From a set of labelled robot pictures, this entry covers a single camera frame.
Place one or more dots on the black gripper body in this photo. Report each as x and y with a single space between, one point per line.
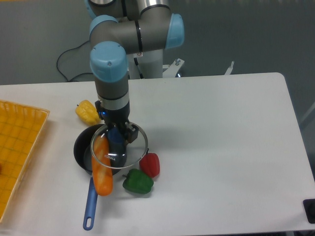
119 116

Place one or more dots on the glass lid blue knob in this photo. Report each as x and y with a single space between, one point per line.
122 155

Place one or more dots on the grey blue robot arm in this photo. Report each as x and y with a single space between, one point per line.
120 28

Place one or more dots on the yellow toy bell pepper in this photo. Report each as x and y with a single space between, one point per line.
87 113

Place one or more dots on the red toy bell pepper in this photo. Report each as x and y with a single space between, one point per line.
150 164

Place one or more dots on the orange toy baguette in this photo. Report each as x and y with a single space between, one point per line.
103 177

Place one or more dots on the green toy bell pepper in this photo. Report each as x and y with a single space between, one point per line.
136 181

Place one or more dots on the orange plastic basket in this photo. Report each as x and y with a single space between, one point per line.
20 127

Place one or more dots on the black corner device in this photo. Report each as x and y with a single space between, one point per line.
309 206

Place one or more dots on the dark pot blue handle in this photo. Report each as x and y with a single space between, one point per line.
82 155

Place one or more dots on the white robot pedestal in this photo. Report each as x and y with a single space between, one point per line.
148 65

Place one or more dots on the white metal base frame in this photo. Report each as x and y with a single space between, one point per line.
173 70

